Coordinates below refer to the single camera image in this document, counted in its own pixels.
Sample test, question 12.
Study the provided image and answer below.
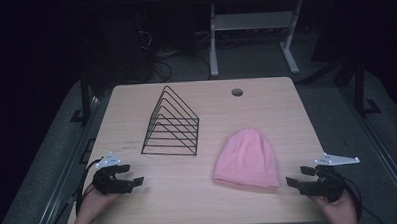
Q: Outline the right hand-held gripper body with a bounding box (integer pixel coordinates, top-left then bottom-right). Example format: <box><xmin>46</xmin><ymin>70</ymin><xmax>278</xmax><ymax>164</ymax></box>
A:
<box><xmin>307</xmin><ymin>151</ymin><xmax>362</xmax><ymax>204</ymax></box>

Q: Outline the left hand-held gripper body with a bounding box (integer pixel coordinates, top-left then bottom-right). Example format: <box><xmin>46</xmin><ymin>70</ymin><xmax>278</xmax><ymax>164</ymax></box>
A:
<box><xmin>90</xmin><ymin>149</ymin><xmax>130</xmax><ymax>197</ymax></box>

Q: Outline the person's left hand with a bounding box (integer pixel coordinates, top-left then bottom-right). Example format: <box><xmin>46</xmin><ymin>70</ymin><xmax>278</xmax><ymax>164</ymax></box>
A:
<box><xmin>75</xmin><ymin>186</ymin><xmax>119</xmax><ymax>224</ymax></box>

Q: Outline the person's right hand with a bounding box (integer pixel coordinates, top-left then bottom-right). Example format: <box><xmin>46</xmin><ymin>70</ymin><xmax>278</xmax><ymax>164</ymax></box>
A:
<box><xmin>309</xmin><ymin>189</ymin><xmax>359</xmax><ymax>224</ymax></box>

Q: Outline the pink knitted beanie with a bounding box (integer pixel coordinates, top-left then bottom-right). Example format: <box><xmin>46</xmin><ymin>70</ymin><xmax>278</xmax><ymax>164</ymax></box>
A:
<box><xmin>210</xmin><ymin>125</ymin><xmax>281</xmax><ymax>193</ymax></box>

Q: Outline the black metal stand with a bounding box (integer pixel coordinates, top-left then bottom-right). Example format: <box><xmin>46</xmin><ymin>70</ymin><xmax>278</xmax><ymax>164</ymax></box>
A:
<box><xmin>351</xmin><ymin>57</ymin><xmax>383</xmax><ymax>119</ymax></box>
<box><xmin>68</xmin><ymin>70</ymin><xmax>96</xmax><ymax>124</ymax></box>

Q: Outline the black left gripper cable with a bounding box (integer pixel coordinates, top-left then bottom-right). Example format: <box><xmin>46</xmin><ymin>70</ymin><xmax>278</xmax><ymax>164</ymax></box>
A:
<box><xmin>72</xmin><ymin>157</ymin><xmax>105</xmax><ymax>218</ymax></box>

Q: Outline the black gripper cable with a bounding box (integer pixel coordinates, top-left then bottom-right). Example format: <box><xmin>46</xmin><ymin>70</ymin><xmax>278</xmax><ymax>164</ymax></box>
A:
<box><xmin>72</xmin><ymin>157</ymin><xmax>105</xmax><ymax>218</ymax></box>
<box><xmin>332</xmin><ymin>169</ymin><xmax>390</xmax><ymax>224</ymax></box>

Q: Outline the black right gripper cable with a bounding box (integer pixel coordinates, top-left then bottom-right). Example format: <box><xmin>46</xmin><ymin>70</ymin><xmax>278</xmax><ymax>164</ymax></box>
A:
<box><xmin>332</xmin><ymin>169</ymin><xmax>390</xmax><ymax>224</ymax></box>

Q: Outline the aluminium frame rail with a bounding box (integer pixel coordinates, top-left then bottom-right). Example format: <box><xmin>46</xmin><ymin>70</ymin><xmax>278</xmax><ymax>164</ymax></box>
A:
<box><xmin>27</xmin><ymin>94</ymin><xmax>106</xmax><ymax>224</ymax></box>
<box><xmin>337</xmin><ymin>83</ymin><xmax>397</xmax><ymax>218</ymax></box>

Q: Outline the black wire file rack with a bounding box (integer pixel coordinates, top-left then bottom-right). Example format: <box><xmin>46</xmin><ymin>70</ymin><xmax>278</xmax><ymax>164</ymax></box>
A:
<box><xmin>138</xmin><ymin>83</ymin><xmax>202</xmax><ymax>159</ymax></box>

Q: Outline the bundle of floor cables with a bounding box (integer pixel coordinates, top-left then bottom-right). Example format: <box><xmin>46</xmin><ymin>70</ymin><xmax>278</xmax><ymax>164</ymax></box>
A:
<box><xmin>135</xmin><ymin>26</ymin><xmax>213</xmax><ymax>84</ymax></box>

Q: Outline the white metal desk frame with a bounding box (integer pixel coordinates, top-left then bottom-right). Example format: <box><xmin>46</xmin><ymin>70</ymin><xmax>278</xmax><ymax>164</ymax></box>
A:
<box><xmin>207</xmin><ymin>0</ymin><xmax>307</xmax><ymax>80</ymax></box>

